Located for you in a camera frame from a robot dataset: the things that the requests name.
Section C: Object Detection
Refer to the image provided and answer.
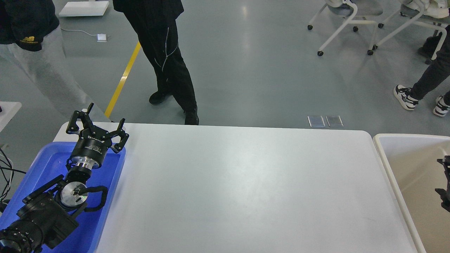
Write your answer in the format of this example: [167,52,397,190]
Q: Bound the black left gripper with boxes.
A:
[66,103,129,169]

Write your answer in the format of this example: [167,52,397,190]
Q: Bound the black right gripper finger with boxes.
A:
[437,155,450,181]
[435,188,450,212]

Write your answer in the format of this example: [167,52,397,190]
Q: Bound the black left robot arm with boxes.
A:
[1,103,129,253]

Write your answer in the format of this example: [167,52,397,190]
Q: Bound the white plastic bin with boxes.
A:
[373,134,450,253]

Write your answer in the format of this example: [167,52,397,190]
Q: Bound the blue plastic bin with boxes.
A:
[0,141,127,253]

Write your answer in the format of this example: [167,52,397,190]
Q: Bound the seated person black trousers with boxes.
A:
[393,25,450,117]

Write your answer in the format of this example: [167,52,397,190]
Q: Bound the white side table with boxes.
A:
[0,101,21,131]

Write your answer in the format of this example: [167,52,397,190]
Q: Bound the white power adapter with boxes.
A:
[97,34,108,42]

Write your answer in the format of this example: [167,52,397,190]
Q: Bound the person in grey sweatpants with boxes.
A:
[0,0,93,117]

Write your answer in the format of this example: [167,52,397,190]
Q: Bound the right floor socket plate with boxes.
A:
[326,116,343,128]

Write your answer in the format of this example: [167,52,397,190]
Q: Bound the floor socket plate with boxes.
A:
[307,116,325,128]
[326,116,343,128]

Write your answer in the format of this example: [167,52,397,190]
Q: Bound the person in black trousers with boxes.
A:
[113,0,199,125]

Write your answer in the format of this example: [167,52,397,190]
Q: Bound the white flat box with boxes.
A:
[58,1,110,17]

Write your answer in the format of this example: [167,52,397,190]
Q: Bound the left floor socket plate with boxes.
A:
[307,116,325,128]

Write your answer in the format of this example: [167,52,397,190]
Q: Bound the white office chair right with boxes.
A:
[372,0,449,65]

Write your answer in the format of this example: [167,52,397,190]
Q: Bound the white office chair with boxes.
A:
[372,0,449,65]
[307,0,384,57]

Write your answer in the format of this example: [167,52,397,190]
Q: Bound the white office chair left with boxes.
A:
[307,0,384,57]

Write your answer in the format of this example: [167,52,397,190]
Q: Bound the black cables bundle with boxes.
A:
[0,148,27,206]

